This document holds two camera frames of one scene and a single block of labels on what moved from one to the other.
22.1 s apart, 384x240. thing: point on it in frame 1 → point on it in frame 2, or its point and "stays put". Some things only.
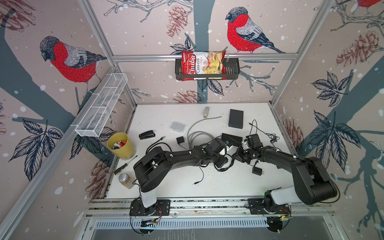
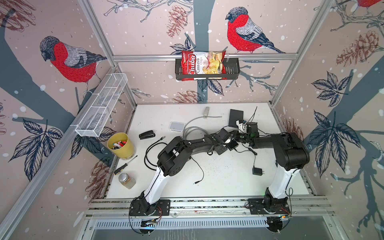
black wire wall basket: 232,68 stays put
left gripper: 223,162 → 220,152
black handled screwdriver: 120,169 stays put
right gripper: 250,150 → 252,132
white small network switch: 177,126 stays put
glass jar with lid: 126,180 stays put
